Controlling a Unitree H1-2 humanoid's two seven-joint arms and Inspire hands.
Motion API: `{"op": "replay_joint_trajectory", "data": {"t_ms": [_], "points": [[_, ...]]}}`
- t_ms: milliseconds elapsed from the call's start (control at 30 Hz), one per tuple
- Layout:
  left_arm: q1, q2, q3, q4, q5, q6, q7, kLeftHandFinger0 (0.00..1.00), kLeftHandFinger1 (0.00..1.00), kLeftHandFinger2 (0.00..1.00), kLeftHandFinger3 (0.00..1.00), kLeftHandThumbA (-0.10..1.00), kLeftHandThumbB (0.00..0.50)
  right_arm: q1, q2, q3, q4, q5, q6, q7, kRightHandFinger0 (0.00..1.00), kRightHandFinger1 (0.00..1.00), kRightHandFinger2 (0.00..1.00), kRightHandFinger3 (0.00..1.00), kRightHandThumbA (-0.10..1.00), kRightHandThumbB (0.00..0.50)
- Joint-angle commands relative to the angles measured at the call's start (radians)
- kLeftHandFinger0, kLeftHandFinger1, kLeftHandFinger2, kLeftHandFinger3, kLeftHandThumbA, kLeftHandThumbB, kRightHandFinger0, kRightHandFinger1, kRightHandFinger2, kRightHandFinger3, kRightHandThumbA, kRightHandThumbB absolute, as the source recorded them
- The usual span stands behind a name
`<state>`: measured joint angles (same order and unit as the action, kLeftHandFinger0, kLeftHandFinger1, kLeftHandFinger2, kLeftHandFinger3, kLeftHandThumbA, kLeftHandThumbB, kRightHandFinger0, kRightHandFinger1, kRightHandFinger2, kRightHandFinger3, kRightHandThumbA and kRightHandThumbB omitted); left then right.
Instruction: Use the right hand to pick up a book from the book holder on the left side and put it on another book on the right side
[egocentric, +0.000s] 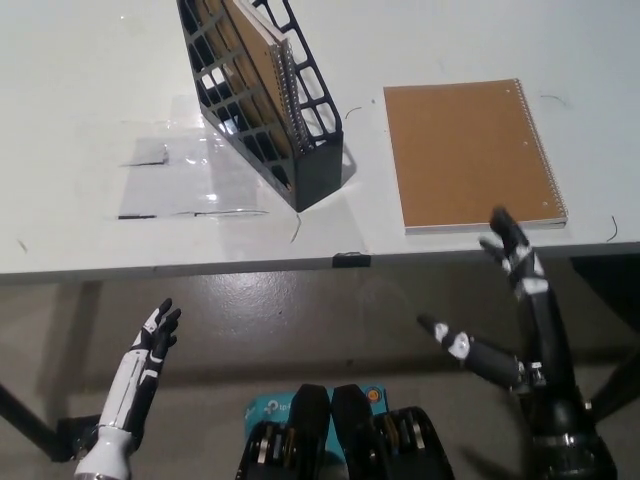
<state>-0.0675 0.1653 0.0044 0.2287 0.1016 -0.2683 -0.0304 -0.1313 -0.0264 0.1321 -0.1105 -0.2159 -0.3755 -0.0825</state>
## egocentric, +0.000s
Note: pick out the teal router box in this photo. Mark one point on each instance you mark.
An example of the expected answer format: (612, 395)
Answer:
(270, 410)

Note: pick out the grey tape patch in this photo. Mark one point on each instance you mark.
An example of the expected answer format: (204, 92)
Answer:
(145, 152)

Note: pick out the black mesh book holder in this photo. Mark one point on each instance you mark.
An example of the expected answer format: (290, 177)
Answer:
(320, 175)

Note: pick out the brown spiral notebook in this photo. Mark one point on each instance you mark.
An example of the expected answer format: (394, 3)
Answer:
(465, 150)
(255, 30)

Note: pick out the small black edge clip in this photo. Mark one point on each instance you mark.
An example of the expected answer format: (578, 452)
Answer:
(351, 259)

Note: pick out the black table leg with plate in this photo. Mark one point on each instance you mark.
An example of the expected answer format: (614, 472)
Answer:
(620, 380)
(25, 420)

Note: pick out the transparent plastic sheet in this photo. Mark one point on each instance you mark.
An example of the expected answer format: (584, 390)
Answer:
(190, 180)

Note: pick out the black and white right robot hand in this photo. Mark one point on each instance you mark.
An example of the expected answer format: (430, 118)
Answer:
(547, 340)

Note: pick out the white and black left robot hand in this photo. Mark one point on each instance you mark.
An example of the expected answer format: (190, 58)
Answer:
(125, 385)

